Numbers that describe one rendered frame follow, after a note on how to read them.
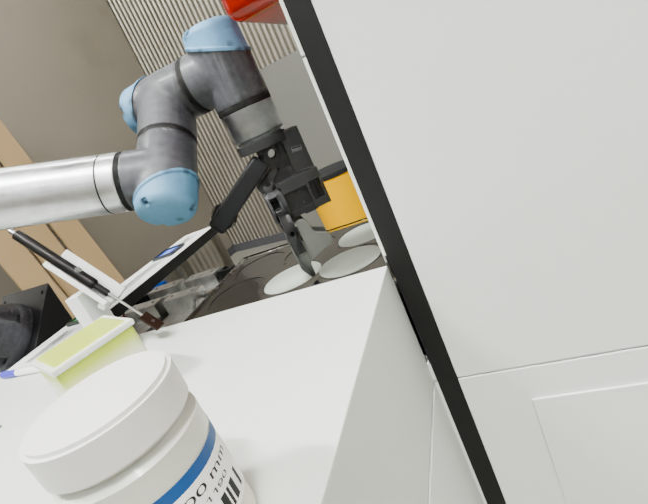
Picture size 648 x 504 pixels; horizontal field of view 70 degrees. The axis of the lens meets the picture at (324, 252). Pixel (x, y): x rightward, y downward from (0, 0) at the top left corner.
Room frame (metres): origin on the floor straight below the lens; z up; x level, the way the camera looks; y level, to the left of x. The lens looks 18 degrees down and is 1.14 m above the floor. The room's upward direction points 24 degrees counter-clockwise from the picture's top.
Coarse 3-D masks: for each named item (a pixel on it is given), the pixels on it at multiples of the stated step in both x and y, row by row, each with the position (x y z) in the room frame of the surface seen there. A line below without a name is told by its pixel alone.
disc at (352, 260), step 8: (360, 248) 0.69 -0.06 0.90; (368, 248) 0.68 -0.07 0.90; (376, 248) 0.66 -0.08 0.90; (336, 256) 0.70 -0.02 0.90; (344, 256) 0.69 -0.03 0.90; (352, 256) 0.67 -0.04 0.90; (360, 256) 0.66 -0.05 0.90; (368, 256) 0.64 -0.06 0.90; (376, 256) 0.63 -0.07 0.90; (328, 264) 0.68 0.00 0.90; (336, 264) 0.67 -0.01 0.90; (344, 264) 0.65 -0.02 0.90; (352, 264) 0.64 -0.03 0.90; (360, 264) 0.63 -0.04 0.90; (368, 264) 0.61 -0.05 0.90; (320, 272) 0.66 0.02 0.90; (328, 272) 0.65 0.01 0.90; (336, 272) 0.63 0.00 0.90; (344, 272) 0.62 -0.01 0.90; (352, 272) 0.61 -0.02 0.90
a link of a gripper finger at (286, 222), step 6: (276, 204) 0.63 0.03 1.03; (276, 210) 0.62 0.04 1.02; (282, 210) 0.61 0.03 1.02; (282, 216) 0.61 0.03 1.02; (288, 216) 0.61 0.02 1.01; (282, 222) 0.61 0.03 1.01; (288, 222) 0.61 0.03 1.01; (288, 228) 0.61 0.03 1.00; (294, 228) 0.61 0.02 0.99; (288, 234) 0.61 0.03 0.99; (294, 234) 0.61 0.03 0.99; (294, 240) 0.61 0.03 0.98; (300, 240) 0.62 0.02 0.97; (294, 246) 0.61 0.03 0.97; (300, 246) 0.62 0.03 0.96; (300, 252) 0.62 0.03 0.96
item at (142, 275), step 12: (204, 228) 1.15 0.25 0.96; (180, 240) 1.13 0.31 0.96; (192, 240) 1.06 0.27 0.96; (180, 252) 0.99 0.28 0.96; (156, 264) 0.99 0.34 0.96; (132, 276) 0.96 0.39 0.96; (144, 276) 0.90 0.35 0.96; (132, 288) 0.85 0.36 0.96; (60, 336) 0.74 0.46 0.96; (36, 348) 0.73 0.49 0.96; (48, 348) 0.71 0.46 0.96; (24, 360) 0.69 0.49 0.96
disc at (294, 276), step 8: (312, 264) 0.72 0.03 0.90; (320, 264) 0.70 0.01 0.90; (288, 272) 0.73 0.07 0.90; (296, 272) 0.72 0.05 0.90; (304, 272) 0.70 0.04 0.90; (272, 280) 0.73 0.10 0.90; (280, 280) 0.71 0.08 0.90; (288, 280) 0.70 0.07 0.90; (296, 280) 0.68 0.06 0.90; (304, 280) 0.66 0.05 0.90; (264, 288) 0.71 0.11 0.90; (272, 288) 0.69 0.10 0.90; (280, 288) 0.68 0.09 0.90; (288, 288) 0.66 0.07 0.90
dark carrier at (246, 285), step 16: (336, 240) 0.79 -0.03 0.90; (256, 256) 0.91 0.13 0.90; (272, 256) 0.87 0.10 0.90; (288, 256) 0.82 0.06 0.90; (320, 256) 0.74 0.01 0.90; (240, 272) 0.86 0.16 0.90; (256, 272) 0.81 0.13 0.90; (272, 272) 0.77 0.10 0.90; (224, 288) 0.80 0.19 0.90; (240, 288) 0.76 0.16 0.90; (256, 288) 0.73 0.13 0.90; (304, 288) 0.63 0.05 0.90; (208, 304) 0.75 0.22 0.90; (224, 304) 0.72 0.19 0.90; (240, 304) 0.68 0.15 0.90
